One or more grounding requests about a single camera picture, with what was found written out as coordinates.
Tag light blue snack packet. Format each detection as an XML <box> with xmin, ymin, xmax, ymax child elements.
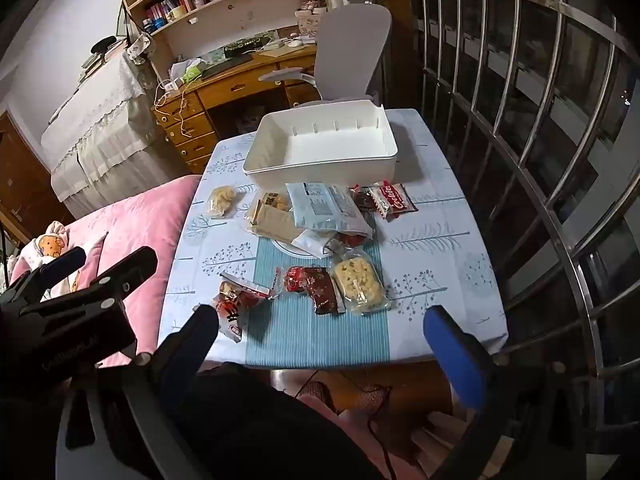
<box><xmin>286</xmin><ymin>181</ymin><xmax>375</xmax><ymax>241</ymax></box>

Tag dark printed desk mat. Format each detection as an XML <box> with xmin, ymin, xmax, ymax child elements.
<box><xmin>223</xmin><ymin>35</ymin><xmax>279</xmax><ymax>59</ymax></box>

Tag steel window grille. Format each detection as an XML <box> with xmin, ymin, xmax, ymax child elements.
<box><xmin>400</xmin><ymin>0</ymin><xmax>640</xmax><ymax>436</ymax></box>

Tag wooden cabinet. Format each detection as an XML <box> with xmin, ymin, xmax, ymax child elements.
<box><xmin>0</xmin><ymin>110</ymin><xmax>66</xmax><ymax>256</ymax></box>

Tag small white snack packet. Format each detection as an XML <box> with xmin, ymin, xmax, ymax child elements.
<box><xmin>291</xmin><ymin>229</ymin><xmax>337</xmax><ymax>260</ymax></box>

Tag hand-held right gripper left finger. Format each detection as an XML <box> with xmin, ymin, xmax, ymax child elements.
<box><xmin>55</xmin><ymin>304</ymin><xmax>221</xmax><ymax>480</ymax></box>

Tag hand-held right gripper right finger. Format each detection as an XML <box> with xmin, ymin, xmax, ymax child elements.
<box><xmin>422</xmin><ymin>305</ymin><xmax>591</xmax><ymax>480</ymax></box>

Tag floral fabric bag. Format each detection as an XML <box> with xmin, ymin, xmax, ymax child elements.
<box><xmin>125</xmin><ymin>34</ymin><xmax>157</xmax><ymax>64</ymax></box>

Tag patterned cardboard box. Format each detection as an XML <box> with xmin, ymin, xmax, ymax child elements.
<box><xmin>295</xmin><ymin>10</ymin><xmax>321</xmax><ymax>37</ymax></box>

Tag brown paper snack packet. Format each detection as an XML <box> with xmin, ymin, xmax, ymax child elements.
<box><xmin>245</xmin><ymin>205</ymin><xmax>302</xmax><ymax>241</ymax></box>

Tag puffed snack clear packet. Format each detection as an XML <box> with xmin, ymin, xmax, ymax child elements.
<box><xmin>206</xmin><ymin>185</ymin><xmax>241</xmax><ymax>219</ymax></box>

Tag plush toy doll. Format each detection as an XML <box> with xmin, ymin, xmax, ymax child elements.
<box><xmin>17</xmin><ymin>222</ymin><xmax>109</xmax><ymax>301</ymax></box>

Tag stack of books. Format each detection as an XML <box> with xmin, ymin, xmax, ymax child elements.
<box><xmin>77</xmin><ymin>52</ymin><xmax>109</xmax><ymax>84</ymax></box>

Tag black clothing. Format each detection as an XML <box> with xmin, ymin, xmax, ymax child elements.
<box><xmin>165</xmin><ymin>360</ymin><xmax>416</xmax><ymax>480</ymax></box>

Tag wooden desk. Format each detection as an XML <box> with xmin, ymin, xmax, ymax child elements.
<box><xmin>150</xmin><ymin>42</ymin><xmax>321</xmax><ymax>173</ymax></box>

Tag dark red chocolate packet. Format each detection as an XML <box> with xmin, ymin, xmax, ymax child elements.
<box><xmin>350</xmin><ymin>185</ymin><xmax>377</xmax><ymax>211</ymax></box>

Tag wooden bookshelf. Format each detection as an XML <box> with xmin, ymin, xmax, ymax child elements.
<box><xmin>111</xmin><ymin>0</ymin><xmax>341</xmax><ymax>77</ymax></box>

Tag small red snack packet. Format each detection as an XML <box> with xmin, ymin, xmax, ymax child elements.
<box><xmin>325</xmin><ymin>231</ymin><xmax>372</xmax><ymax>256</ymax></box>

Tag white plastic storage bin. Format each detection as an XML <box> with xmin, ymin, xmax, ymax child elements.
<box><xmin>242</xmin><ymin>99</ymin><xmax>399</xmax><ymax>192</ymax></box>

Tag bin bag under desk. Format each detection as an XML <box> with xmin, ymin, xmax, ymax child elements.
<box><xmin>237</xmin><ymin>105</ymin><xmax>266</xmax><ymax>134</ymax></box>

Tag white charging cables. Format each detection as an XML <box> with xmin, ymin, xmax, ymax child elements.
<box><xmin>152</xmin><ymin>80</ymin><xmax>194</xmax><ymax>139</ymax></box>

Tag grey office chair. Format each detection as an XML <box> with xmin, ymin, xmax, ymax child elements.
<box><xmin>258</xmin><ymin>0</ymin><xmax>393</xmax><ymax>111</ymax></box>

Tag black keyboard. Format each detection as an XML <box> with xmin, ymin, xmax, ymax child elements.
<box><xmin>200</xmin><ymin>54</ymin><xmax>254</xmax><ymax>80</ymax></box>

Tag tree print tablecloth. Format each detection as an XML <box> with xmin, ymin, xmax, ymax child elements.
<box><xmin>159</xmin><ymin>108</ymin><xmax>510</xmax><ymax>368</ymax></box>

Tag red white wafer packet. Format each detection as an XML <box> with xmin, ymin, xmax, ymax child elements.
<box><xmin>369</xmin><ymin>181</ymin><xmax>419</xmax><ymax>221</ymax></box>

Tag pink fleece garment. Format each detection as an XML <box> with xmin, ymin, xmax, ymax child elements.
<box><xmin>299</xmin><ymin>380</ymin><xmax>422</xmax><ymax>480</ymax></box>

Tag pink blanket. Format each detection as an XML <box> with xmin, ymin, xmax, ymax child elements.
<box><xmin>10</xmin><ymin>176</ymin><xmax>203</xmax><ymax>361</ymax></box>

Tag red white chips packet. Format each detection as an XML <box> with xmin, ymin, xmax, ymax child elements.
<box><xmin>212</xmin><ymin>272</ymin><xmax>274</xmax><ymax>344</ymax></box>

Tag white lace cover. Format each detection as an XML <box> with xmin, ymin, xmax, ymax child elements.
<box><xmin>40</xmin><ymin>52</ymin><xmax>167</xmax><ymax>218</ymax></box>

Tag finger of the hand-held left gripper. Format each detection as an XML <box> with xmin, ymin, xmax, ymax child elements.
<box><xmin>0</xmin><ymin>246</ymin><xmax>88</xmax><ymax>307</ymax></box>
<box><xmin>74</xmin><ymin>246</ymin><xmax>159</xmax><ymax>312</ymax></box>

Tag dark brown red packet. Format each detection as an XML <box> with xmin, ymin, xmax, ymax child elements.
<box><xmin>276</xmin><ymin>265</ymin><xmax>346</xmax><ymax>316</ymax></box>

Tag white plastic bag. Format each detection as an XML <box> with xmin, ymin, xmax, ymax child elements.
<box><xmin>167</xmin><ymin>57</ymin><xmax>206</xmax><ymax>81</ymax></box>

